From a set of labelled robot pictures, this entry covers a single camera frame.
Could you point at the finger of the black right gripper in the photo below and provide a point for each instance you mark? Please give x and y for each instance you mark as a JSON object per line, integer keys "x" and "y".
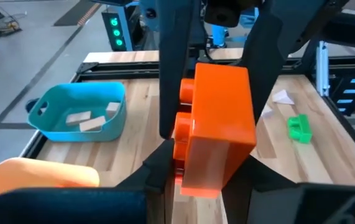
{"x": 174, "y": 62}
{"x": 273, "y": 40}

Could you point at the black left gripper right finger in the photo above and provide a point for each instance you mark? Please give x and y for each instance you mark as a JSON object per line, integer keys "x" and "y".
{"x": 289, "y": 205}

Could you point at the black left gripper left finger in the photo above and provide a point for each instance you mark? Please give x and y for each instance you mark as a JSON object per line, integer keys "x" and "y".
{"x": 71, "y": 208}

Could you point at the orange toy brick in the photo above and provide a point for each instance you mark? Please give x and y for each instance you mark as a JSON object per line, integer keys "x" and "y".
{"x": 220, "y": 118}

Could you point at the wooden block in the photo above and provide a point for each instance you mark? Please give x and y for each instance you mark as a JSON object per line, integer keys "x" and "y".
{"x": 92, "y": 124}
{"x": 267, "y": 112}
{"x": 283, "y": 98}
{"x": 78, "y": 118}
{"x": 112, "y": 109}

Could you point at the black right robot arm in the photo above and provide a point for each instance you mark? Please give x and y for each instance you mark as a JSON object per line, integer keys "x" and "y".
{"x": 351, "y": 29}

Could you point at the yellow plastic bin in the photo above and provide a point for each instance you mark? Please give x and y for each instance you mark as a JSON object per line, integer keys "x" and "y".
{"x": 40, "y": 174}

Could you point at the black panel with green lights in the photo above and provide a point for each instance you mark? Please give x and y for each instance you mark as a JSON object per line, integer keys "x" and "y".
{"x": 112, "y": 31}

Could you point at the teal plastic bin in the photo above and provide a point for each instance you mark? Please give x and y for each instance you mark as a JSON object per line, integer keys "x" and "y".
{"x": 71, "y": 135}

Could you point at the green toy brick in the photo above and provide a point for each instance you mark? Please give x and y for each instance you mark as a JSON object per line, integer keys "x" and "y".
{"x": 300, "y": 130}

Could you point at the black panel with blue lights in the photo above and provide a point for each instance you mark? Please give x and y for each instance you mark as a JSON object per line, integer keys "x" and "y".
{"x": 351, "y": 96}

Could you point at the black floor mat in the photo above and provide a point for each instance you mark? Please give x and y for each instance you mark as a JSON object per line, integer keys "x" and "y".
{"x": 74, "y": 12}

